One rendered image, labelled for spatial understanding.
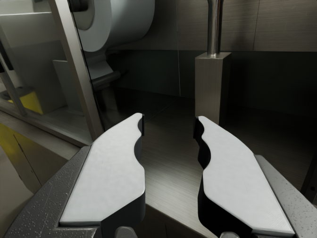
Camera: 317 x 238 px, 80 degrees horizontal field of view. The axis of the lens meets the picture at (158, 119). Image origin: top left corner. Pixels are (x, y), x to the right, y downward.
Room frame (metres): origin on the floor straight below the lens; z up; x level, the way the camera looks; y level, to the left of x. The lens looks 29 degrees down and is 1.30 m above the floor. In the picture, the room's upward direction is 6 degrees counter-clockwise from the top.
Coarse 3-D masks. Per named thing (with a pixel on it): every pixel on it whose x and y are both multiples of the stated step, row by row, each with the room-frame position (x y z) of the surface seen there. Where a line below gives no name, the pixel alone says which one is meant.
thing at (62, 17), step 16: (48, 0) 0.52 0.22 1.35; (64, 0) 0.52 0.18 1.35; (64, 16) 0.51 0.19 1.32; (64, 32) 0.50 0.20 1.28; (64, 48) 0.52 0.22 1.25; (0, 64) 0.82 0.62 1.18; (80, 64) 0.51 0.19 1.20; (80, 80) 0.50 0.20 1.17; (80, 96) 0.51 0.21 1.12; (16, 112) 0.91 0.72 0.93; (96, 112) 0.52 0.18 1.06; (48, 128) 0.70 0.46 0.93; (96, 128) 0.51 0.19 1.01; (80, 144) 0.57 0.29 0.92
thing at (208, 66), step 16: (208, 0) 0.62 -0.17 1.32; (208, 16) 0.62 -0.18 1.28; (208, 32) 0.62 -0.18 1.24; (208, 48) 0.62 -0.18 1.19; (208, 64) 0.59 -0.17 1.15; (224, 64) 0.57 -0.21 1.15; (208, 80) 0.59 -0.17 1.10; (224, 80) 0.58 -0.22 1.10; (208, 96) 0.58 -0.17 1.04; (224, 96) 0.59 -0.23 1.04; (208, 112) 0.58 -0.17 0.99; (224, 112) 0.60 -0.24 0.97
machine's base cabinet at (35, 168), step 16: (0, 128) 1.03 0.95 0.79; (0, 144) 1.20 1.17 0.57; (16, 144) 0.94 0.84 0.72; (16, 160) 1.08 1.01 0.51; (32, 160) 0.85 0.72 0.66; (48, 160) 0.70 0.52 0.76; (32, 176) 0.97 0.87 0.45; (48, 176) 0.77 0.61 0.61; (32, 192) 1.15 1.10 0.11; (144, 224) 0.36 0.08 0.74; (160, 224) 0.32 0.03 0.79
